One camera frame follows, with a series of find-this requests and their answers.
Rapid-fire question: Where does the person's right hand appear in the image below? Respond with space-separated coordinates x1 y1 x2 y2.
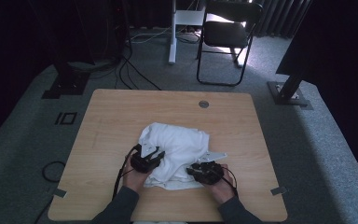
203 164 236 205

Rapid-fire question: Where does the coiled black cable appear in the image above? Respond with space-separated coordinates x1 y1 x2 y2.
41 161 67 184

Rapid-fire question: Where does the white desk leg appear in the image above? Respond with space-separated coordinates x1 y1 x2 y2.
167 0 206 65

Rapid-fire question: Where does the long black floor cable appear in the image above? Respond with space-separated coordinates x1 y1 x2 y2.
115 46 162 91

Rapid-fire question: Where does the dark pleated curtain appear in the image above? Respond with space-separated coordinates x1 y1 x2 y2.
251 0 313 39

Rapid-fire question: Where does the black stand with square base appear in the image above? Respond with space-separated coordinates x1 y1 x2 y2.
41 59 91 100

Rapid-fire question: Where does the black folding chair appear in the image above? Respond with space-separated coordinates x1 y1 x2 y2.
196 0 265 88

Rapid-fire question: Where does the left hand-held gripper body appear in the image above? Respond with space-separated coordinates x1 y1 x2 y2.
130 143 160 175

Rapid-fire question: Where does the person's left hand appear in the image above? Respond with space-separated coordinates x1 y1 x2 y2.
122 162 152 194

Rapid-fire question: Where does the white skirt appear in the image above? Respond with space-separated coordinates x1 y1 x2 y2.
138 121 211 191

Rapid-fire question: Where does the left hand-held gripper cable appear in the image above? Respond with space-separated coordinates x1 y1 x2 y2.
112 144 141 200

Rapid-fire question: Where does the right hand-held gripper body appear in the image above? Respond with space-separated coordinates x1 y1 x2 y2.
195 151 227 186

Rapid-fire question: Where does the grey tape piece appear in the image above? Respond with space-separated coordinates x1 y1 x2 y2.
269 186 289 196
53 188 68 199

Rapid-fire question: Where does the right hand-held gripper cable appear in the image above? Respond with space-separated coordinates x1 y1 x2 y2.
221 167 240 199

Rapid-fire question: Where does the black slanted stand with base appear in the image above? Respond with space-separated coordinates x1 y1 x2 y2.
267 69 310 107

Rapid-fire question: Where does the hand-held gripper cable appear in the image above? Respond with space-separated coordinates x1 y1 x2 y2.
112 144 141 200
221 167 240 199

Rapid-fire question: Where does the white floor cable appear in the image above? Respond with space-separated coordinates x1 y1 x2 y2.
130 26 172 44

